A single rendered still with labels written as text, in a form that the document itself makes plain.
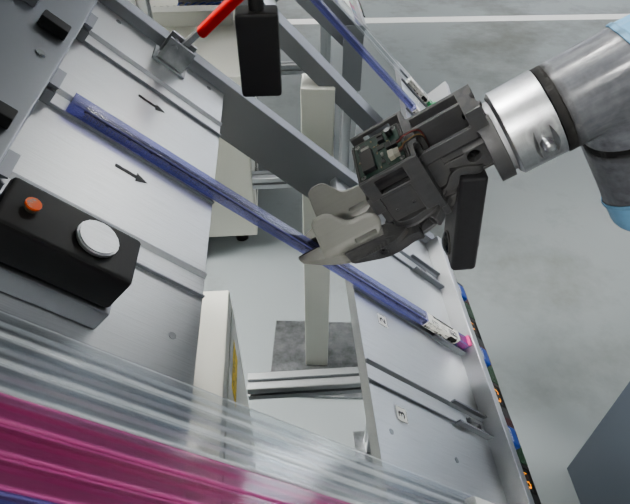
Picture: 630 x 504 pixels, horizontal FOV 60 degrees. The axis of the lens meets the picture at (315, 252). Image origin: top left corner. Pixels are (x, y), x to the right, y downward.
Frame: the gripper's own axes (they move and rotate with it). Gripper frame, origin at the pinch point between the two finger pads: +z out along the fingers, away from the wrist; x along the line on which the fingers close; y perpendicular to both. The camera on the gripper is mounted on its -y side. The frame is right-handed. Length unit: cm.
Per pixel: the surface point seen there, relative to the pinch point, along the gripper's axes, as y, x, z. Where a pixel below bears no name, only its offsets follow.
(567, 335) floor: -117, -53, -17
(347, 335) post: -82, -57, 36
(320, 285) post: -50, -47, 26
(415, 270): -19.1, -9.8, -4.4
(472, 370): -24.4, 3.8, -6.3
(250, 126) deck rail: 6.1, -19.1, 3.7
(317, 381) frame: -50, -22, 29
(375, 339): -8.3, 6.5, -1.3
